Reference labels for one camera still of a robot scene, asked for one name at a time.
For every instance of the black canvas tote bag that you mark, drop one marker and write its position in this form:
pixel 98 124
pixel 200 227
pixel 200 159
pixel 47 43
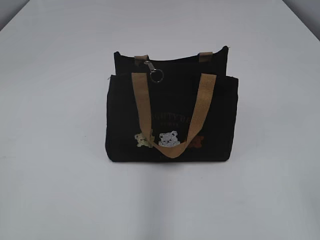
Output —
pixel 188 117

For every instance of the silver zipper pull with ring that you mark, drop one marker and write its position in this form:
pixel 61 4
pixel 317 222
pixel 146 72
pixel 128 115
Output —
pixel 156 75

